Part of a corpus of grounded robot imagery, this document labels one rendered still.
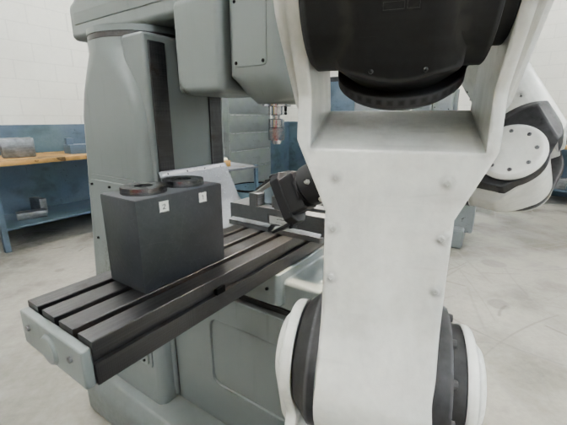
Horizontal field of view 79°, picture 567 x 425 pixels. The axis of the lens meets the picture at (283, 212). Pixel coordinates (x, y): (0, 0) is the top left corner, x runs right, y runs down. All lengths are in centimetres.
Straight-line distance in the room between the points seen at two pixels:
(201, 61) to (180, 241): 56
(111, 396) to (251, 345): 79
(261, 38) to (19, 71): 436
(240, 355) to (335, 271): 95
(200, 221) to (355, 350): 52
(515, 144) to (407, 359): 31
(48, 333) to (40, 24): 482
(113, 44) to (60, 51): 405
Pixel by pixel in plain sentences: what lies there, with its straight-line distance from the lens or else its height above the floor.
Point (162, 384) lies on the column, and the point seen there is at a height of 28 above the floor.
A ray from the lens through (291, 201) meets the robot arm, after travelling 74.
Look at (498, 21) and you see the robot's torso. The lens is 27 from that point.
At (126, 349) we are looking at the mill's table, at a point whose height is 89.
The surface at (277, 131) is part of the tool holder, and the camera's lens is 104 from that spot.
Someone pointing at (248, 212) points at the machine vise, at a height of 99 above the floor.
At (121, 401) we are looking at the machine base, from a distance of 174.
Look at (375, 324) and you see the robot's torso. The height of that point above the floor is 109.
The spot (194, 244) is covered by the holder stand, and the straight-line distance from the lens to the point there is 78.
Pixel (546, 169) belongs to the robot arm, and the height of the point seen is 121.
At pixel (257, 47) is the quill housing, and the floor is 145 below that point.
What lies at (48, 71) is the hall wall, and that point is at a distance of 529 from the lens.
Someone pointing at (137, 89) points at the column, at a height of 136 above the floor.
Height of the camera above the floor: 127
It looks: 15 degrees down
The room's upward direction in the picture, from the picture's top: straight up
